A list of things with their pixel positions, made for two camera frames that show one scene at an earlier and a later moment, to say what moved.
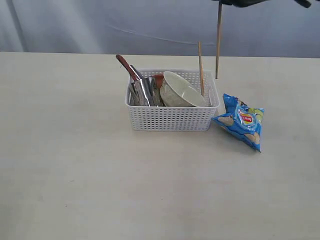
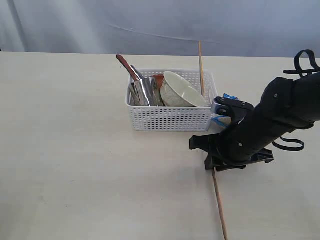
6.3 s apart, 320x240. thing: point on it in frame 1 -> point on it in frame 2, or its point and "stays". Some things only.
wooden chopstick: [201, 71] stays
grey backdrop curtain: [276, 29] stays
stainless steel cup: [142, 92] stays
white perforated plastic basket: [200, 118] stays
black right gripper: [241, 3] -> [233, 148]
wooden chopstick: [218, 40] -> [219, 200]
